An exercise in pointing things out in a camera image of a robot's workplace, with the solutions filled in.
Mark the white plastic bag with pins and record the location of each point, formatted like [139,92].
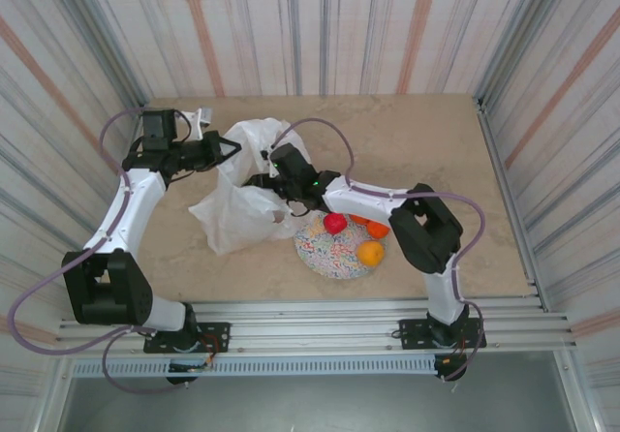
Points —
[232,219]

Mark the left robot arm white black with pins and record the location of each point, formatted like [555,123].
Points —
[131,199]

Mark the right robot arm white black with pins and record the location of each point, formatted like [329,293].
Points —
[368,204]

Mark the red apple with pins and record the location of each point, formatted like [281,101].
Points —
[334,224]

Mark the colourful squiggle paper plate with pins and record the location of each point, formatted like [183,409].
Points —
[334,257]

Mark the large orange fruit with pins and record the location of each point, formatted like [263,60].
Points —
[371,253]

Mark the small circuit board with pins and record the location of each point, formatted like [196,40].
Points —
[189,367]
[443,360]

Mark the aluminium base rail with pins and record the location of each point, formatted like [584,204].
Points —
[310,323]

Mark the aluminium side rail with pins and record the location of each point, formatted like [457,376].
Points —
[499,170]

